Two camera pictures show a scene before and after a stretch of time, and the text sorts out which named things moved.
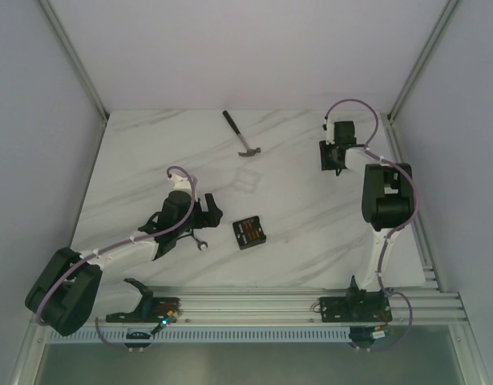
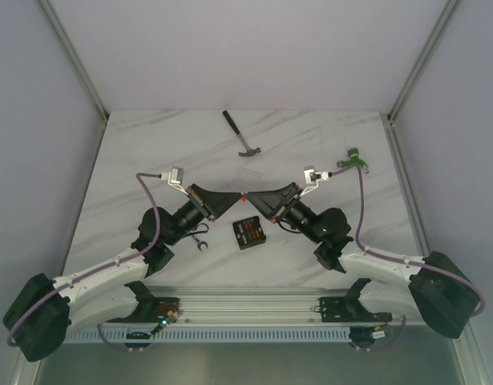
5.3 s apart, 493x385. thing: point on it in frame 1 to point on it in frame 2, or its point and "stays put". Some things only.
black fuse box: x=249 y=233 stays put
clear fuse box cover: x=244 y=181 stays put
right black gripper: x=325 y=164 to x=268 y=200
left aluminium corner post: x=70 y=52 stays put
